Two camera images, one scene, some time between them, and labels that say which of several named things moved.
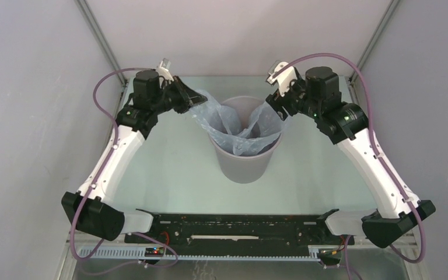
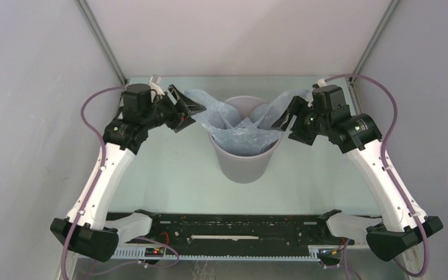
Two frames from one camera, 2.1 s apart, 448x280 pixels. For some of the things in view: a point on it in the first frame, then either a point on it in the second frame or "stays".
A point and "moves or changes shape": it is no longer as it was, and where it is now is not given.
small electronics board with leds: (154, 252) stays
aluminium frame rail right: (350, 79) stays
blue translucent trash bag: (263, 128) moves or changes shape
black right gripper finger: (276, 106) -> (284, 119)
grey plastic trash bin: (249, 169) stays
